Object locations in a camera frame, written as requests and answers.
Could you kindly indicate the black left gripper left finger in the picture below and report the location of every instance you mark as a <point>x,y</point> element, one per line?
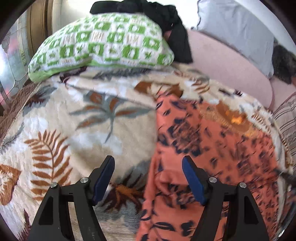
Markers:
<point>52,221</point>

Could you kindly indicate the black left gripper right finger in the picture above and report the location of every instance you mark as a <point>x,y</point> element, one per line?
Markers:
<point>244,220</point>

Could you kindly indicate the orange black floral garment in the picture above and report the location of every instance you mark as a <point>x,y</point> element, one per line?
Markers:
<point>220,141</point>

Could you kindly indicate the beige leaf-print fleece blanket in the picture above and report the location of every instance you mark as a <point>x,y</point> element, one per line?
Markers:
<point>64,127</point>

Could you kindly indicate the striped pillow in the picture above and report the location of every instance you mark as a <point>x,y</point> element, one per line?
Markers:
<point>285,118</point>

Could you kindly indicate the dark furry object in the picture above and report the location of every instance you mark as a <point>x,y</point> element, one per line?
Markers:
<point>283,64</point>

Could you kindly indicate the wooden framed glass window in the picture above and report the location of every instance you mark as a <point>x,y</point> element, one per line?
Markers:
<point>24,27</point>

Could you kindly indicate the green white patterned pillow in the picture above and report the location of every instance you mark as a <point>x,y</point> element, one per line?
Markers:
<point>113,39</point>

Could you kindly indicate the grey pillow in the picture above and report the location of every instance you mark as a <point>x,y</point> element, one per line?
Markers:
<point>232,24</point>

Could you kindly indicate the black cloth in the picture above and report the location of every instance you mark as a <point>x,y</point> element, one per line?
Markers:
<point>165,16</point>

